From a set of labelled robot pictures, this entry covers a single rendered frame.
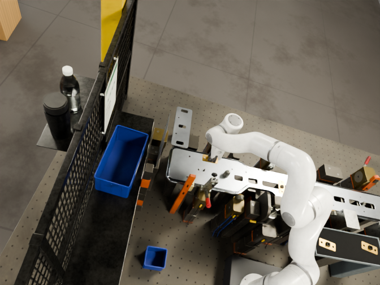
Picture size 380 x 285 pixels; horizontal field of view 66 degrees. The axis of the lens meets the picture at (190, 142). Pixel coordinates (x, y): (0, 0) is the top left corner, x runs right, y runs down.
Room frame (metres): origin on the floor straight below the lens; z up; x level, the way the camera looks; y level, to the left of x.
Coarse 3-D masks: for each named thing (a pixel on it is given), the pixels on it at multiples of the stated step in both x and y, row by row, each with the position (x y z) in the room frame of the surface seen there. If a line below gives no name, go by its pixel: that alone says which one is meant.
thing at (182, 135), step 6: (180, 108) 1.20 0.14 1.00; (180, 114) 1.16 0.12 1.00; (186, 114) 1.18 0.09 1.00; (180, 120) 1.11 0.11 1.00; (186, 120) 1.13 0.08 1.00; (174, 126) 1.05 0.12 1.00; (186, 126) 1.09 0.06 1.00; (174, 132) 1.01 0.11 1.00; (180, 132) 1.03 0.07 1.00; (186, 132) 1.05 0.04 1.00; (174, 138) 0.98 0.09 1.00; (180, 138) 0.99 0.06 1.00; (186, 138) 1.01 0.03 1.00; (174, 144) 0.94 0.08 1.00; (186, 144) 0.97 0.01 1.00
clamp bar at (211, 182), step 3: (213, 174) 0.73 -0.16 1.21; (216, 174) 0.73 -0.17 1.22; (213, 177) 0.72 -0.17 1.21; (210, 180) 0.70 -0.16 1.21; (213, 180) 0.70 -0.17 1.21; (216, 180) 0.70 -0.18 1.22; (207, 183) 0.71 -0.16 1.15; (210, 183) 0.69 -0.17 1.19; (213, 183) 0.69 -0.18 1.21; (216, 183) 0.70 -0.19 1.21; (204, 186) 0.71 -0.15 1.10; (207, 186) 0.70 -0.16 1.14; (210, 186) 0.70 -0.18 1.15; (213, 186) 0.68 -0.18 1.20; (207, 189) 0.71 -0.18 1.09; (210, 189) 0.71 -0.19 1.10
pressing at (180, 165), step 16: (176, 160) 0.85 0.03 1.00; (192, 160) 0.89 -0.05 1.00; (224, 160) 0.98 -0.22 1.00; (176, 176) 0.76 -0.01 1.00; (208, 176) 0.84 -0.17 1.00; (256, 176) 0.97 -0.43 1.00; (272, 176) 1.02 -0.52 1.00; (224, 192) 0.79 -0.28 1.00; (240, 192) 0.83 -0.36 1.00; (272, 192) 0.92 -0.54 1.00; (336, 192) 1.11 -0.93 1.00; (352, 192) 1.17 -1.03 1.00; (336, 208) 1.01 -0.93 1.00; (352, 208) 1.06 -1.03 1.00; (368, 208) 1.11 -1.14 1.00
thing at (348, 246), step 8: (320, 232) 0.72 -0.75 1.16; (328, 232) 0.74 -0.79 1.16; (336, 232) 0.76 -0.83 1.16; (344, 232) 0.78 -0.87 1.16; (328, 240) 0.70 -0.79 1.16; (336, 240) 0.72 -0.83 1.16; (344, 240) 0.73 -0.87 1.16; (352, 240) 0.75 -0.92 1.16; (360, 240) 0.77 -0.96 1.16; (368, 240) 0.79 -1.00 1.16; (376, 240) 0.81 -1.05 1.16; (320, 248) 0.64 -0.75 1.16; (336, 248) 0.68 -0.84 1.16; (344, 248) 0.69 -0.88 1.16; (352, 248) 0.71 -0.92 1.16; (360, 248) 0.73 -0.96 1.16; (336, 256) 0.64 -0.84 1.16; (344, 256) 0.66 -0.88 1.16; (352, 256) 0.67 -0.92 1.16; (360, 256) 0.69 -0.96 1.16; (368, 256) 0.71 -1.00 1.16; (376, 256) 0.73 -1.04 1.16; (376, 264) 0.69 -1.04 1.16
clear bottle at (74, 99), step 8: (64, 72) 0.59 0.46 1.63; (72, 72) 0.61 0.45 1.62; (64, 80) 0.58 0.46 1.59; (72, 80) 0.60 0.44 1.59; (64, 88) 0.57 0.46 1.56; (72, 88) 0.58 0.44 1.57; (72, 96) 0.58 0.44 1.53; (72, 104) 0.58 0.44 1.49; (80, 104) 0.61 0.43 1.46; (72, 112) 0.58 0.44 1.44
